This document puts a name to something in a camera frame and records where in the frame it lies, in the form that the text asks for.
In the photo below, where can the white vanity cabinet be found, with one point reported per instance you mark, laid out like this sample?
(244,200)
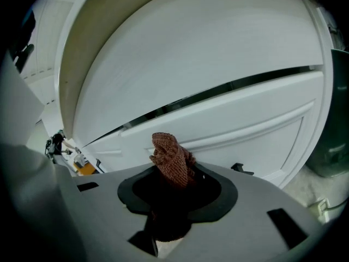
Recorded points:
(109,146)

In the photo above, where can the orange storage box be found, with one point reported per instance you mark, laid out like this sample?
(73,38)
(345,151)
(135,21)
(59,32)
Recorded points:
(84,168)

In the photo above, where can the white power strip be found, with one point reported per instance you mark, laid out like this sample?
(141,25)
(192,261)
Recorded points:
(324,209)

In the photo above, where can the white and green bathtub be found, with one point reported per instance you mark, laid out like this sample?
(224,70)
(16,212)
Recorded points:
(332,119)

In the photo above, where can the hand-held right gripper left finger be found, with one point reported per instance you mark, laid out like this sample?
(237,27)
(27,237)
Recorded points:
(103,214)

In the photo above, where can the red-brown cloth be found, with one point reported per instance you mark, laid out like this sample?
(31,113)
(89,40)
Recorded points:
(171,160)

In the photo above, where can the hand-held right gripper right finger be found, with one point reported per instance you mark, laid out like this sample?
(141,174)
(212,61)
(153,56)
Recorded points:
(245,228)

